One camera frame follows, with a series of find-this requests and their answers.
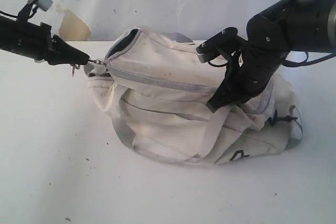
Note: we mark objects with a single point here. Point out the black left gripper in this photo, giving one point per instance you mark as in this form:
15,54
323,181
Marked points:
35,42

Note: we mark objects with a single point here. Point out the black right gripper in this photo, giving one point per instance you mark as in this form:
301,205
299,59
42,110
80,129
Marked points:
248,73

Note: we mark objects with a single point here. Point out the white fabric backpack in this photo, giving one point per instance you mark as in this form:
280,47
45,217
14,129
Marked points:
155,89

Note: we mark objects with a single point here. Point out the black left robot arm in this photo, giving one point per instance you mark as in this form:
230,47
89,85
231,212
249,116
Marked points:
5,33

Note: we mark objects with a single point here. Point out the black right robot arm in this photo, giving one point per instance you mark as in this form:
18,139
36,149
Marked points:
288,25

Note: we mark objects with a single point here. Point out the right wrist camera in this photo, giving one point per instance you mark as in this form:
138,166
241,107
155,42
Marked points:
226,40

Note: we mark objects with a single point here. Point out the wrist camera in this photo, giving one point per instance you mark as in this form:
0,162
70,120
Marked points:
31,8
226,40

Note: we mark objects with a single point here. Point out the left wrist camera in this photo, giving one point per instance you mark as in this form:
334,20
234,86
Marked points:
31,8

